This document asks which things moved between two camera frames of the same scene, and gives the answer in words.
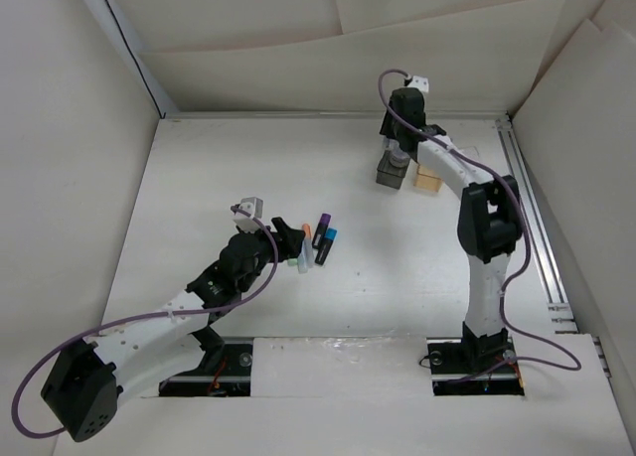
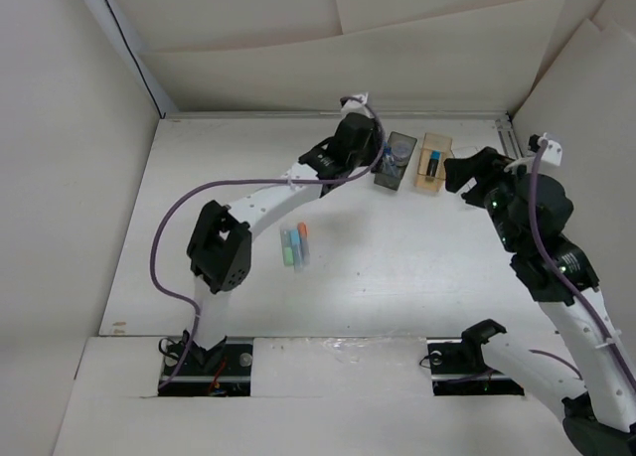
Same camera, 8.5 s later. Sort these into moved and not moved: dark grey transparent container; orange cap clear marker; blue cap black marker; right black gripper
Moved: blue cap black marker; right black gripper
Not moved: dark grey transparent container; orange cap clear marker
